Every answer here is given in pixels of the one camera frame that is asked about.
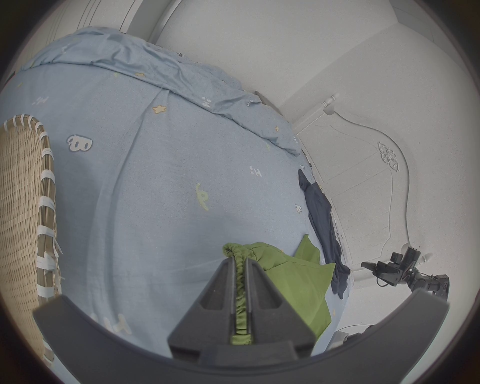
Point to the white wardrobe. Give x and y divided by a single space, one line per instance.
105 15

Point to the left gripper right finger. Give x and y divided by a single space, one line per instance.
270 315

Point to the bed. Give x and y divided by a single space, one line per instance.
150 206

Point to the round woven basket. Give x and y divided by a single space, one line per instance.
18 225

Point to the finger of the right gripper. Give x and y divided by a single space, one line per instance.
369 266

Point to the pale blue quilt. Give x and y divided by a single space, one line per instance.
150 63

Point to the dark blue garment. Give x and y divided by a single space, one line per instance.
320 213

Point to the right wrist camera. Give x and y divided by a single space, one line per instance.
409 258

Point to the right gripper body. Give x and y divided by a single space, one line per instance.
390 273

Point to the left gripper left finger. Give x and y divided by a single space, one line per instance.
210 311

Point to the green shorts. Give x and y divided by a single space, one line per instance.
300 285

